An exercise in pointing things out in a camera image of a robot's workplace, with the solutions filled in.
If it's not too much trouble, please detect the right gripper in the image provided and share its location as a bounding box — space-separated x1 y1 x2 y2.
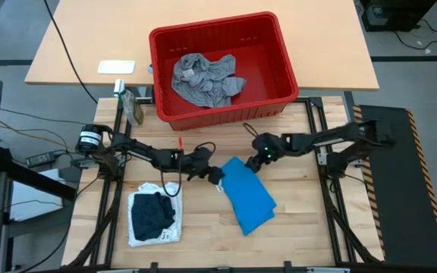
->
244 132 281 174

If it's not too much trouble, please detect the white rectangular phone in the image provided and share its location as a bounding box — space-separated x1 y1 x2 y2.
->
97 60 137 75

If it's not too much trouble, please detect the grey shirt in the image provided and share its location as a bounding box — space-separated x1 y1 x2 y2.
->
171 52 247 109

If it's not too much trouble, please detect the white sheet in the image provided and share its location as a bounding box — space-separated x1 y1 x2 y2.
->
10 168 74 221

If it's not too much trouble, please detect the black power adapter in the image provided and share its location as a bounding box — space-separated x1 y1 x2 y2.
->
24 150 57 168

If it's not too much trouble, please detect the black support beam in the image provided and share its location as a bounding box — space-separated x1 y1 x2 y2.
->
0 146 79 202

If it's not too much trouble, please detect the bright blue cloth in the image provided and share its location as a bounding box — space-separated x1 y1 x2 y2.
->
218 156 278 237

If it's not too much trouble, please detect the red plastic laundry basket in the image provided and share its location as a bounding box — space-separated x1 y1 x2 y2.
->
149 11 300 132

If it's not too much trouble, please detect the white towel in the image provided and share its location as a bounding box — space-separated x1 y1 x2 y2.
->
127 181 184 248

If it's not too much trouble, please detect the green cleaner spray bottle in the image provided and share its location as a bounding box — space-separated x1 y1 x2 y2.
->
113 78 146 127

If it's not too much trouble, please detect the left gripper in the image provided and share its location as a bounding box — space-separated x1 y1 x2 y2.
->
184 147 226 186

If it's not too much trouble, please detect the light wooden desk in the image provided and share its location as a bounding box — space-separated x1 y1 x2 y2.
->
24 0 381 92

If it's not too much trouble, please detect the long black cable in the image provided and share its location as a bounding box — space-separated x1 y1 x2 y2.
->
42 0 99 105

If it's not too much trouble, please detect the black aluminium table frame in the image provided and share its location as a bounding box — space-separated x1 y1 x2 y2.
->
64 96 385 273

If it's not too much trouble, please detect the black computer case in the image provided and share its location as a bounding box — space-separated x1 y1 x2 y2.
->
360 0 437 33

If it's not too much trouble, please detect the navy blue towel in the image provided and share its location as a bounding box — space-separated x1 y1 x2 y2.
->
130 191 177 242

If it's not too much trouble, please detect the black hazard-striped floor mat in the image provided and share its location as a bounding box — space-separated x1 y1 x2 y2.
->
351 104 437 268

